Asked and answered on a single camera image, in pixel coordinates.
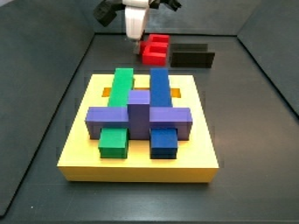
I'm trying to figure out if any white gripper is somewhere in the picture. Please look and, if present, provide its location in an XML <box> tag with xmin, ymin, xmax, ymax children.
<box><xmin>122</xmin><ymin>0</ymin><xmax>149</xmax><ymax>55</ymax></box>

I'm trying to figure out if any yellow wooden base board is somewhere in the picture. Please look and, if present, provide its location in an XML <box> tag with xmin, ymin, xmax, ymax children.
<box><xmin>57</xmin><ymin>74</ymin><xmax>219</xmax><ymax>183</ymax></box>

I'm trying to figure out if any purple cross-shaped block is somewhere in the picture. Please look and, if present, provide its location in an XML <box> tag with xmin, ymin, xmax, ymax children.
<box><xmin>85</xmin><ymin>90</ymin><xmax>192</xmax><ymax>141</ymax></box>

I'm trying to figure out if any blue rectangular bar block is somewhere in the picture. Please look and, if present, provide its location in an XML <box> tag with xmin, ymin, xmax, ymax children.
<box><xmin>149</xmin><ymin>68</ymin><xmax>177</xmax><ymax>159</ymax></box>

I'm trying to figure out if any green rectangular bar block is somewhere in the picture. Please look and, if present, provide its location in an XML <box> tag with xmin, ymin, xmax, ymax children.
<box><xmin>97</xmin><ymin>68</ymin><xmax>133</xmax><ymax>158</ymax></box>

